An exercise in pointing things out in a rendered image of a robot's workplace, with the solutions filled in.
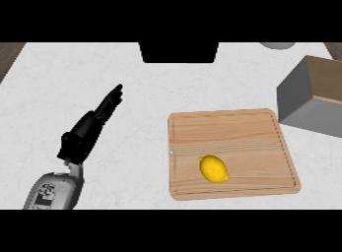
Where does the black appliance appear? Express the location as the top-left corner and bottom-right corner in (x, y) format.
(138, 42), (219, 64)

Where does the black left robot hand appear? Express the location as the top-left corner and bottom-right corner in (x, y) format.
(55, 84), (126, 165)

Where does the grey round object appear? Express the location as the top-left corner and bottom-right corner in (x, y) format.
(259, 42), (298, 50)

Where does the yellow bell pepper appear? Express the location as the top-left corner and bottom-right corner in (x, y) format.
(199, 155), (230, 184)

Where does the wooden cutting board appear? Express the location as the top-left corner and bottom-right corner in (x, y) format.
(166, 108), (302, 202)

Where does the open cardboard box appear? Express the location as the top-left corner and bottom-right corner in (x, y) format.
(276, 54), (342, 143)

